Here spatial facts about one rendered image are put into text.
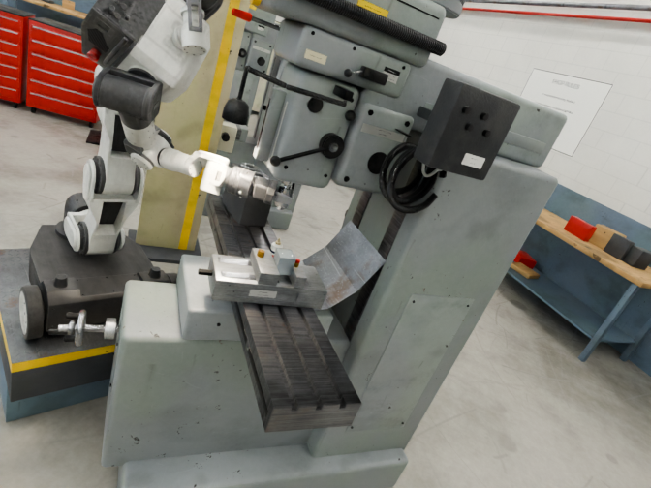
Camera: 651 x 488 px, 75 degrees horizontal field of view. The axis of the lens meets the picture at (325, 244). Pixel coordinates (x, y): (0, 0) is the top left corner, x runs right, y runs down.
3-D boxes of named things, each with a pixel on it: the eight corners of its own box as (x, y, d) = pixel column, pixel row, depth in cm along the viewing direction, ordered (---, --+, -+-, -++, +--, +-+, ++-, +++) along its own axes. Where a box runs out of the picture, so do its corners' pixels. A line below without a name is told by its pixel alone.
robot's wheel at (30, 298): (17, 318, 166) (19, 275, 159) (33, 316, 170) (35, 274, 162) (26, 351, 154) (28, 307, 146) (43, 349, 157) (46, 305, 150)
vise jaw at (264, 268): (257, 284, 124) (261, 272, 122) (249, 258, 136) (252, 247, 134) (276, 286, 126) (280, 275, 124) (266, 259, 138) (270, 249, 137)
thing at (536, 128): (358, 114, 121) (385, 40, 113) (330, 97, 139) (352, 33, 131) (542, 169, 156) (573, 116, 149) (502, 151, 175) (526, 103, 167)
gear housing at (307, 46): (294, 65, 107) (305, 22, 103) (271, 52, 127) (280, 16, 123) (400, 101, 122) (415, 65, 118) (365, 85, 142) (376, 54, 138)
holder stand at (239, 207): (238, 225, 172) (251, 179, 164) (221, 201, 187) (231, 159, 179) (264, 227, 179) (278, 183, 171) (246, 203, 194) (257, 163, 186)
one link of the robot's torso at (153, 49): (50, 70, 126) (81, 19, 100) (107, -9, 138) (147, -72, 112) (141, 131, 144) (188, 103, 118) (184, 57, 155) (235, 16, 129)
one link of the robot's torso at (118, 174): (82, 186, 165) (92, 60, 149) (130, 188, 177) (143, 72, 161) (93, 199, 155) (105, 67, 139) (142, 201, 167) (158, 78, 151)
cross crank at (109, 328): (60, 353, 132) (63, 324, 128) (66, 329, 142) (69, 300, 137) (116, 354, 139) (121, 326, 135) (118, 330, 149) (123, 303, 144)
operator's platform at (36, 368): (-15, 318, 211) (-14, 249, 196) (129, 300, 258) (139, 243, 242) (9, 442, 163) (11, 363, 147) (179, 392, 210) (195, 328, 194)
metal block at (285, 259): (274, 274, 129) (280, 257, 127) (270, 263, 134) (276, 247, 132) (291, 275, 131) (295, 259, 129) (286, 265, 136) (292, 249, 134)
